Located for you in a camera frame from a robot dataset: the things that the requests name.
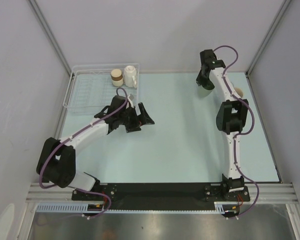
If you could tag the brown beige cup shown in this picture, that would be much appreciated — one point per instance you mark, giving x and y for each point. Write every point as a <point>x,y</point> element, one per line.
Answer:
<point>117,77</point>

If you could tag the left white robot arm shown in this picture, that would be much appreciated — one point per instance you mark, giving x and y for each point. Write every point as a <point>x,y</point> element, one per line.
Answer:
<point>58,159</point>

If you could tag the beige patterned mug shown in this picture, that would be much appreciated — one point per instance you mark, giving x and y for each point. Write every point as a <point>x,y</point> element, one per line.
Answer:
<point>239,92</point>

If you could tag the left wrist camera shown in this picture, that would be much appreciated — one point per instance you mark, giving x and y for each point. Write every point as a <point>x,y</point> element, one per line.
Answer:
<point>130,99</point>

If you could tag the white ceramic mug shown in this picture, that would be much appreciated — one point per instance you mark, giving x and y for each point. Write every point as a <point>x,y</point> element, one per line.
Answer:
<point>130,76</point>

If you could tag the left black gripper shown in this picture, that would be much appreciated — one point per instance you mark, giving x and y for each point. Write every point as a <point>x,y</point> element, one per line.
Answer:
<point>135,126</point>

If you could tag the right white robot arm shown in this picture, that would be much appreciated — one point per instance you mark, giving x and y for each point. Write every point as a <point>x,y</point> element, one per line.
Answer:
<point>230,120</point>

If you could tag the light green cup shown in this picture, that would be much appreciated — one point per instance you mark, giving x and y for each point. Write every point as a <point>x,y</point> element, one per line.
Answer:
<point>202,92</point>

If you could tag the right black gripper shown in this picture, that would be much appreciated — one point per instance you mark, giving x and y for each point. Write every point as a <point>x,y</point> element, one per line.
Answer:
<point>200,81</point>

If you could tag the white wire dish rack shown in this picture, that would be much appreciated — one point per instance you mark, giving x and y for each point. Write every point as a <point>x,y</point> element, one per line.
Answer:
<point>90,87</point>

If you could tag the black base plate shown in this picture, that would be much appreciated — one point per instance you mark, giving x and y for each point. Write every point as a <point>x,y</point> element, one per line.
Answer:
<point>191,196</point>

